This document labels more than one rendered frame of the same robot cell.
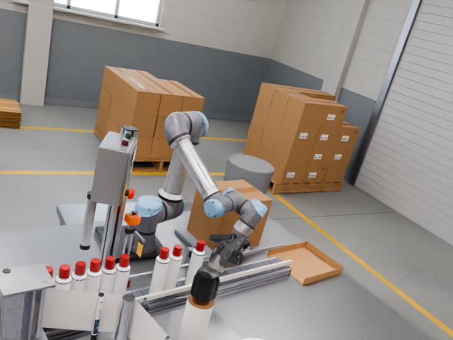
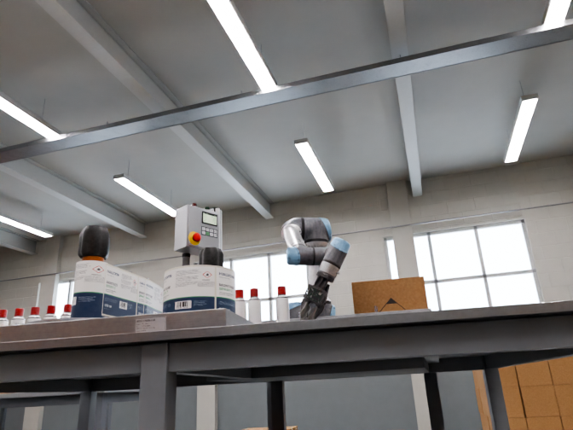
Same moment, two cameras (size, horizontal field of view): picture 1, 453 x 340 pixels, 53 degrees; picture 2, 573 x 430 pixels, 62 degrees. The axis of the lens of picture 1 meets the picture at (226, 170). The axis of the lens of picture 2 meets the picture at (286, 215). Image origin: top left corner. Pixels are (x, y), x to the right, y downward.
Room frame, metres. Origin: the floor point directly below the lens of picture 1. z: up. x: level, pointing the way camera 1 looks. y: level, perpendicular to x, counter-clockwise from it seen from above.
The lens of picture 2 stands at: (0.46, -1.46, 0.69)
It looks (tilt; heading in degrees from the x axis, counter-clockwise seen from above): 20 degrees up; 52
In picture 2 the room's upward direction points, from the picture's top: 3 degrees counter-clockwise
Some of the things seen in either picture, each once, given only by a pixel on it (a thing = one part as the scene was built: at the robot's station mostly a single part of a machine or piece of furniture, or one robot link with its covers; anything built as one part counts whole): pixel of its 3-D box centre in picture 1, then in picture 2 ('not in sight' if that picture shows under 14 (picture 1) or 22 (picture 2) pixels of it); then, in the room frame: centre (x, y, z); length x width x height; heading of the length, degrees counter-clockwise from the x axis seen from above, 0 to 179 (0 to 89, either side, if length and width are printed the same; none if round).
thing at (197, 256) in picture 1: (195, 264); (282, 312); (1.58, 0.02, 0.98); 0.05 x 0.05 x 0.20
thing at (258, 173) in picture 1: (243, 192); not in sight; (4.11, -0.21, 0.31); 0.46 x 0.46 x 0.62
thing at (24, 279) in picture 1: (24, 278); not in sight; (1.04, 0.46, 1.14); 0.14 x 0.11 x 0.01; 133
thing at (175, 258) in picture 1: (172, 268); (254, 315); (1.51, 0.10, 0.98); 0.05 x 0.05 x 0.20
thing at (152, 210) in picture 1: (147, 212); (291, 316); (1.84, 0.29, 1.02); 0.13 x 0.12 x 0.14; 150
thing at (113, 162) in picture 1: (114, 168); (197, 231); (1.39, 0.36, 1.38); 0.17 x 0.10 x 0.19; 8
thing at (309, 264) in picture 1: (305, 261); not in sight; (2.08, -0.51, 0.85); 0.30 x 0.26 x 0.04; 133
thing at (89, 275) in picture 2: not in sight; (91, 275); (0.84, -0.06, 1.04); 0.09 x 0.09 x 0.29
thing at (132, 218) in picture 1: (129, 255); not in sight; (1.43, 0.26, 1.04); 0.10 x 0.04 x 0.33; 43
